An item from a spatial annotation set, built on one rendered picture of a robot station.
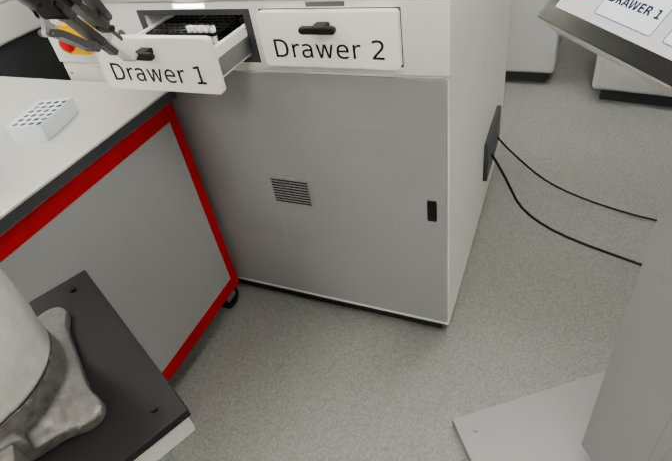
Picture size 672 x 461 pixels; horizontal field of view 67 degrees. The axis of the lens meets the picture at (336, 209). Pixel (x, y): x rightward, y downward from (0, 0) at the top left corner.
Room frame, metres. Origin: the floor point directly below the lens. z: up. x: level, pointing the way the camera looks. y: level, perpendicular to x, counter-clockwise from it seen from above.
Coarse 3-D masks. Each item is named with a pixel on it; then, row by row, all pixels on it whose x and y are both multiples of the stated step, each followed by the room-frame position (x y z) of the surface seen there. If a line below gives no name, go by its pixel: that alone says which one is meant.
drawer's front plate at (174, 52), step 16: (160, 48) 0.98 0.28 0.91; (176, 48) 0.96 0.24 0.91; (192, 48) 0.94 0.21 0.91; (208, 48) 0.92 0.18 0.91; (128, 64) 1.02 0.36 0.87; (144, 64) 1.00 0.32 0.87; (160, 64) 0.98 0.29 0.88; (176, 64) 0.96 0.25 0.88; (192, 64) 0.95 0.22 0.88; (208, 64) 0.93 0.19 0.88; (112, 80) 1.05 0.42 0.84; (128, 80) 1.03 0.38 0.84; (176, 80) 0.97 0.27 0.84; (192, 80) 0.95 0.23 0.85; (208, 80) 0.93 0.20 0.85
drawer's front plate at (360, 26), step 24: (264, 24) 1.02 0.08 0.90; (288, 24) 1.00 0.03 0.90; (312, 24) 0.97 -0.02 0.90; (336, 24) 0.95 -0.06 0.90; (360, 24) 0.93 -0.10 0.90; (384, 24) 0.90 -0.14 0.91; (264, 48) 1.03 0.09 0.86; (288, 48) 1.00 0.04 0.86; (312, 48) 0.98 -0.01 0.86; (336, 48) 0.95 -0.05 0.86; (360, 48) 0.93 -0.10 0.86; (384, 48) 0.91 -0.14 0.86
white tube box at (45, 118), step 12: (36, 108) 1.08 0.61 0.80; (48, 108) 1.07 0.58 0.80; (60, 108) 1.05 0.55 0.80; (72, 108) 1.09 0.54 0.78; (24, 120) 1.02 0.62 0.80; (36, 120) 1.01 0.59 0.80; (48, 120) 1.01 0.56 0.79; (60, 120) 1.04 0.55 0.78; (12, 132) 1.00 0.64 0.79; (24, 132) 0.99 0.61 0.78; (36, 132) 0.98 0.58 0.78; (48, 132) 0.99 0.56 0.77
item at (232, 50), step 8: (168, 16) 1.24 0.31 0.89; (152, 24) 1.20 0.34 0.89; (144, 32) 1.15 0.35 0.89; (232, 32) 1.04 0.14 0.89; (240, 32) 1.05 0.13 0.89; (224, 40) 1.00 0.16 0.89; (232, 40) 1.02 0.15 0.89; (240, 40) 1.04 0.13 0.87; (248, 40) 1.06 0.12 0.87; (216, 48) 0.97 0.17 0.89; (224, 48) 0.99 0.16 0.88; (232, 48) 1.01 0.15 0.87; (240, 48) 1.03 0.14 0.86; (248, 48) 1.06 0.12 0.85; (224, 56) 0.98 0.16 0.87; (232, 56) 1.00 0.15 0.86; (240, 56) 1.03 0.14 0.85; (248, 56) 1.06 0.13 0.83; (224, 64) 0.98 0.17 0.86; (232, 64) 1.00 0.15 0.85; (224, 72) 0.97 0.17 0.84
